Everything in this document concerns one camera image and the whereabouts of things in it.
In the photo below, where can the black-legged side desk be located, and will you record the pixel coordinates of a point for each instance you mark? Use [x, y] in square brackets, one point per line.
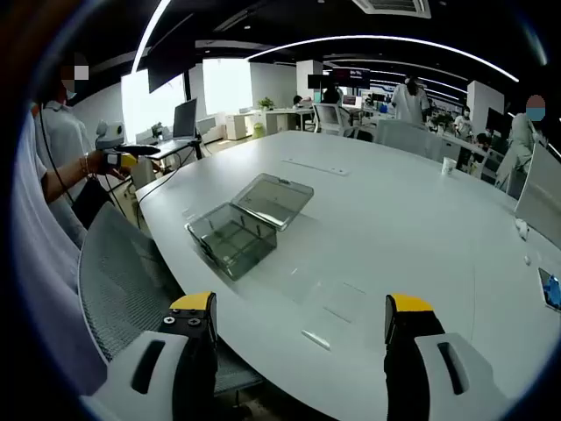
[171, 147]

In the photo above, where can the dark wall display screen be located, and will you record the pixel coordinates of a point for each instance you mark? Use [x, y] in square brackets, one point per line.
[350, 78]

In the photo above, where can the curved ceiling light strip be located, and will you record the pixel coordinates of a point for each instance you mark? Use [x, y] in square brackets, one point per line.
[372, 38]

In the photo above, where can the small white crumpled item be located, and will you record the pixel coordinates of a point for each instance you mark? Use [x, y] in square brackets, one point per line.
[521, 227]

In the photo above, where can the white office chair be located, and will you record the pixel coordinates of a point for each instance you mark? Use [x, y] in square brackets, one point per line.
[331, 118]

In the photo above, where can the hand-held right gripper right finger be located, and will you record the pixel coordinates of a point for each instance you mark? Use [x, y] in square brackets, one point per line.
[407, 351]

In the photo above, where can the phone with blue screen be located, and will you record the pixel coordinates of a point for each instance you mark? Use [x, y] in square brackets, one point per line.
[551, 289]

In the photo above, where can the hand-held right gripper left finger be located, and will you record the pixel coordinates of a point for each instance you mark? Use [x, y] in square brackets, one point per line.
[193, 359]

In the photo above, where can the green potted plant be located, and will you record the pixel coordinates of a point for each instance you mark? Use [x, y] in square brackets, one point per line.
[265, 104]

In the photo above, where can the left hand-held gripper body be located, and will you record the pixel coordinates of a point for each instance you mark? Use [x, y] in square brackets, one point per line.
[109, 133]

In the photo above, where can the transparent grey guide fixture box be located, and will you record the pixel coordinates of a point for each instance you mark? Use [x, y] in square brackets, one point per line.
[245, 232]

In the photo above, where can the dark hanging screen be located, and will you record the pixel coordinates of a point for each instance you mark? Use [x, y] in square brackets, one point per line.
[164, 74]

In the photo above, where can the white paper cup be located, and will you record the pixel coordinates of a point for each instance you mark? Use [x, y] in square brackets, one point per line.
[448, 166]

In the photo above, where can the green waste bin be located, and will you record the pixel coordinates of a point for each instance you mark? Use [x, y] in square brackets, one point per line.
[258, 131]

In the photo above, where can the person's left hand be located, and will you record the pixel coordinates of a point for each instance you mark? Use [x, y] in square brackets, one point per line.
[97, 164]

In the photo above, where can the grey mesh office chair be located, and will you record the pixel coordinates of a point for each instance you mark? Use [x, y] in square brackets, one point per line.
[122, 280]

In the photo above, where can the white low partition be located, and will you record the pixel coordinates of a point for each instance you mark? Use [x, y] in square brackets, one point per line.
[407, 138]

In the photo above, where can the ceiling air conditioner vent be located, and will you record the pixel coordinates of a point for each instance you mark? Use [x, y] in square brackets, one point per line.
[390, 6]

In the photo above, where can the white upright panel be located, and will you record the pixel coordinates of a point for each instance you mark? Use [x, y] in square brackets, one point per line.
[541, 197]

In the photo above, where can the person in white shirt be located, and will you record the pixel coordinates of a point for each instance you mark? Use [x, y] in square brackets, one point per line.
[48, 228]

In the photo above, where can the straight ceiling light strip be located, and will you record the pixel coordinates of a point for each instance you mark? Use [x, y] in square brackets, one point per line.
[146, 35]

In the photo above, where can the grey laptop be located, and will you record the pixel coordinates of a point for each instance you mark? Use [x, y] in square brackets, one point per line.
[184, 120]

